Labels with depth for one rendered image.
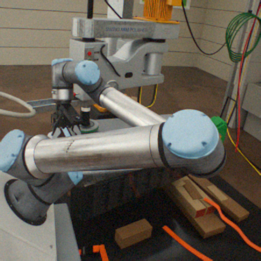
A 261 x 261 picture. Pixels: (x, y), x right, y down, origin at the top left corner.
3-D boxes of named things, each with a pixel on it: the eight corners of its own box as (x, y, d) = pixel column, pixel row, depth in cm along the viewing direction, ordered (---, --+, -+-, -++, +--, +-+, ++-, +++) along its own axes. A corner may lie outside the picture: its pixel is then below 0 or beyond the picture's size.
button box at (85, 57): (90, 85, 193) (92, 46, 181) (92, 87, 191) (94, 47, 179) (80, 87, 188) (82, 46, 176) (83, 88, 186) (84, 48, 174)
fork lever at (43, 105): (103, 95, 230) (103, 90, 228) (117, 102, 217) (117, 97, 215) (24, 106, 187) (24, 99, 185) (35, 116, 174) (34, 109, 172)
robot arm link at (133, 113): (241, 165, 75) (110, 86, 120) (234, 147, 66) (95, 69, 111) (217, 197, 74) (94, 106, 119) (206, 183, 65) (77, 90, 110)
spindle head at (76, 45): (105, 90, 230) (109, 37, 211) (121, 98, 216) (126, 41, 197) (67, 95, 208) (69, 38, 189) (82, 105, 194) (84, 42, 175)
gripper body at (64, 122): (65, 124, 121) (64, 98, 118) (76, 127, 115) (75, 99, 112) (50, 127, 115) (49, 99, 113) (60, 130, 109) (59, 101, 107)
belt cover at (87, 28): (157, 38, 248) (159, 20, 241) (177, 43, 231) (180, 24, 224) (64, 39, 189) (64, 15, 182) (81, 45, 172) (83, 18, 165)
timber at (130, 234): (121, 249, 213) (122, 239, 208) (114, 239, 222) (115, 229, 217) (150, 236, 229) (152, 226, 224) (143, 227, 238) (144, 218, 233)
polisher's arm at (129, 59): (147, 87, 262) (154, 36, 241) (164, 95, 247) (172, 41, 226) (81, 98, 217) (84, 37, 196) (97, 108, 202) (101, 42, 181)
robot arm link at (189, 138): (21, 186, 99) (227, 182, 63) (-18, 168, 86) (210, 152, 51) (32, 150, 107) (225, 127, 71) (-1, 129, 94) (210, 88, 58)
